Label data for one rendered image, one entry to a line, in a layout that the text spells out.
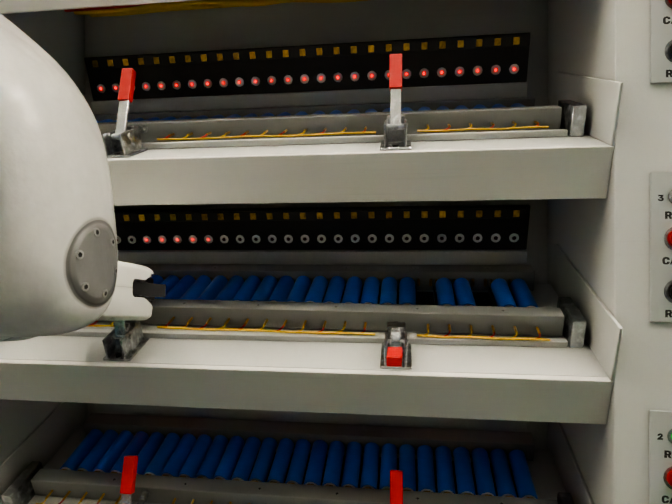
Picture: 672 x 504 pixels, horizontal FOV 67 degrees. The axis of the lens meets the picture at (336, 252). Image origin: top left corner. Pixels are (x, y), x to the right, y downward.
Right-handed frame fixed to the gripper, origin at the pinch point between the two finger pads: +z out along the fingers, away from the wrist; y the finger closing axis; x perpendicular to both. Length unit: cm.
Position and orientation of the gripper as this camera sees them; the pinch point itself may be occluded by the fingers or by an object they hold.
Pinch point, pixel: (136, 292)
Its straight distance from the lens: 56.8
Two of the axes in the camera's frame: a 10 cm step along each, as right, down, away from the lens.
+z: 1.3, 1.3, 9.8
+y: 9.9, 0.0, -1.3
